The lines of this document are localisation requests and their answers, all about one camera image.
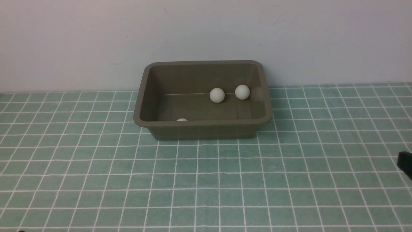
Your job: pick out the olive plastic storage bin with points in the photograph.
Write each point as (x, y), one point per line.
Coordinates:
(172, 90)

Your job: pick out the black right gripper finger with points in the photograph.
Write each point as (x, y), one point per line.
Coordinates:
(404, 163)

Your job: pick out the green checkered table cloth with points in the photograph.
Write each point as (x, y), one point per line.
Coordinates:
(326, 162)

